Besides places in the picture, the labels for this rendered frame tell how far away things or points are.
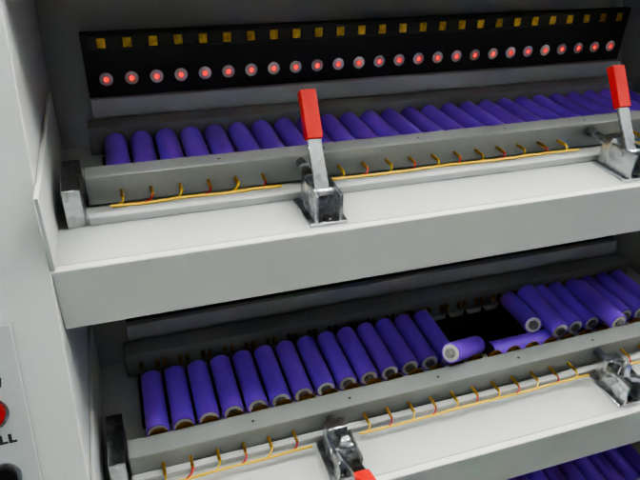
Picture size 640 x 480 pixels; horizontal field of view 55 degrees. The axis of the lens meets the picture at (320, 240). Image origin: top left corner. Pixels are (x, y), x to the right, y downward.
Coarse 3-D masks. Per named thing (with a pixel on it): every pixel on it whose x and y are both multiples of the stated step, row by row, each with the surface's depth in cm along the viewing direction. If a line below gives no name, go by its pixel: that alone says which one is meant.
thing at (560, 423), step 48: (336, 288) 61; (384, 288) 63; (144, 336) 57; (96, 384) 51; (576, 384) 57; (96, 432) 46; (144, 432) 50; (384, 432) 51; (432, 432) 51; (480, 432) 51; (528, 432) 52; (576, 432) 53; (624, 432) 55
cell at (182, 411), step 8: (168, 368) 54; (176, 368) 54; (168, 376) 54; (176, 376) 53; (184, 376) 54; (168, 384) 53; (176, 384) 52; (184, 384) 53; (168, 392) 52; (176, 392) 52; (184, 392) 52; (176, 400) 51; (184, 400) 51; (176, 408) 50; (184, 408) 50; (176, 416) 50; (184, 416) 49; (192, 416) 50; (176, 424) 50
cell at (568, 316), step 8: (536, 288) 66; (544, 288) 66; (544, 296) 65; (552, 296) 65; (552, 304) 64; (560, 304) 64; (560, 312) 63; (568, 312) 62; (568, 320) 62; (576, 320) 61; (576, 328) 62
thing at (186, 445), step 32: (512, 352) 56; (544, 352) 57; (576, 352) 57; (608, 352) 59; (384, 384) 53; (416, 384) 53; (448, 384) 53; (480, 384) 55; (256, 416) 49; (288, 416) 49; (320, 416) 50; (352, 416) 51; (128, 448) 46; (160, 448) 46; (192, 448) 47; (224, 448) 48
